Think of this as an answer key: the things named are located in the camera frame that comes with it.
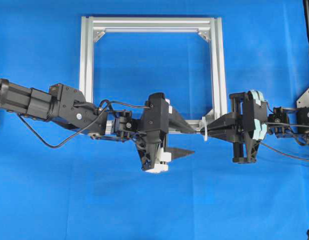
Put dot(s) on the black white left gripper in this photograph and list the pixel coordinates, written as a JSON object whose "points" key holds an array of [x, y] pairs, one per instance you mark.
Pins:
{"points": [[152, 129]]}

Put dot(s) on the aluminium extrusion frame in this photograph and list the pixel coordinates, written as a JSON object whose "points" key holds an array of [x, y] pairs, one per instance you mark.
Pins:
{"points": [[210, 29]]}

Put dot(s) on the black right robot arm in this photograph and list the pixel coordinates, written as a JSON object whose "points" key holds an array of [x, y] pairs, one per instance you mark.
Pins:
{"points": [[286, 122]]}

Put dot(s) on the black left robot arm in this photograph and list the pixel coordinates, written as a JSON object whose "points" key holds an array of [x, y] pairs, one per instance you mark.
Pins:
{"points": [[68, 108]]}

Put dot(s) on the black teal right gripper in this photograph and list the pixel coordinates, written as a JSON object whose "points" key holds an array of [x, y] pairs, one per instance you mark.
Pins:
{"points": [[249, 115]]}

